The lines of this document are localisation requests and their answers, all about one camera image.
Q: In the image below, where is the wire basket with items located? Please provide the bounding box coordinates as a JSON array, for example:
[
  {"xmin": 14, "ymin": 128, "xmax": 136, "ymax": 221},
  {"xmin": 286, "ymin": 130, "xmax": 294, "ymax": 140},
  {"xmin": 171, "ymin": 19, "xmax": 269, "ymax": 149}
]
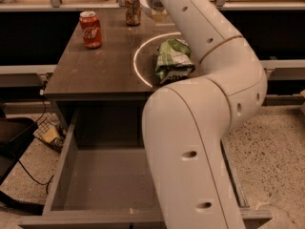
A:
[{"xmin": 34, "ymin": 114, "xmax": 66, "ymax": 154}]

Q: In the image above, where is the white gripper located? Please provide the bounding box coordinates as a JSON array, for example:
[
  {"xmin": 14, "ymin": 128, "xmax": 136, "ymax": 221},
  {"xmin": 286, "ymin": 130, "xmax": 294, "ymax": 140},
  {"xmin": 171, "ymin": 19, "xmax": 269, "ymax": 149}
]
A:
[{"xmin": 140, "ymin": 0, "xmax": 167, "ymax": 22}]

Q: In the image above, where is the green white chip bag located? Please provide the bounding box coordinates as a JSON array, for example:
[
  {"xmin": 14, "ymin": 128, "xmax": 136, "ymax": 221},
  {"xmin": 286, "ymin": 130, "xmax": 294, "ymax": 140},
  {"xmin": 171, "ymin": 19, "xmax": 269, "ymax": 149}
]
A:
[{"xmin": 155, "ymin": 38, "xmax": 195, "ymax": 84}]

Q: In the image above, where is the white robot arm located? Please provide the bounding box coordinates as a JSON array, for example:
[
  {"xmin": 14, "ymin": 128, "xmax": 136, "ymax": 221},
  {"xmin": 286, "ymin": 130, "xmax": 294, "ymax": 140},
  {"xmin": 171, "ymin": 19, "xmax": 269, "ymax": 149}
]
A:
[{"xmin": 142, "ymin": 0, "xmax": 267, "ymax": 229}]

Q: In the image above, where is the open grey drawer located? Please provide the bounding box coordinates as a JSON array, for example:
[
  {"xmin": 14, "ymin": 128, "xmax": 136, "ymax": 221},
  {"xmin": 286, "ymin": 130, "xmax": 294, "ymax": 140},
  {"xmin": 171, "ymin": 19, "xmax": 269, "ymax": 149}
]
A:
[{"xmin": 21, "ymin": 101, "xmax": 267, "ymax": 229}]

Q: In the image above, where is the red cola can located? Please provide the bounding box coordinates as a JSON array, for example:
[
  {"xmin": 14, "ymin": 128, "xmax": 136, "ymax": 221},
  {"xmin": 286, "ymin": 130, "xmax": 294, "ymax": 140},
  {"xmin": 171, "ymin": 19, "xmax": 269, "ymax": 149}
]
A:
[{"xmin": 79, "ymin": 10, "xmax": 102, "ymax": 49}]

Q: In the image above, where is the black cable on floor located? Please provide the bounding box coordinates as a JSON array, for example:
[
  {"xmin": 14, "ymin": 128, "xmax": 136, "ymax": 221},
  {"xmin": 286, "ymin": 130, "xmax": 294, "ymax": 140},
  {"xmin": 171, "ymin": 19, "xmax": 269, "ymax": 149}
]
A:
[{"xmin": 17, "ymin": 93, "xmax": 55, "ymax": 196}]

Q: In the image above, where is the black chair base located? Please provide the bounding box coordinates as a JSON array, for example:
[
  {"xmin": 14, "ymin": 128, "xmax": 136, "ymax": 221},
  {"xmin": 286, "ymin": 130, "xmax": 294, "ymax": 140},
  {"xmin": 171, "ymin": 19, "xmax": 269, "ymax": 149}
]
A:
[{"xmin": 0, "ymin": 117, "xmax": 44, "ymax": 216}]

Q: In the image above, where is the orange patterned drink can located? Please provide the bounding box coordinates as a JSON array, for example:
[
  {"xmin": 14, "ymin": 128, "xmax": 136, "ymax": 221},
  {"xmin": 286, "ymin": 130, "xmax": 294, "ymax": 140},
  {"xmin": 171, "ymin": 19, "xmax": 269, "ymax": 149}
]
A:
[{"xmin": 125, "ymin": 0, "xmax": 141, "ymax": 26}]

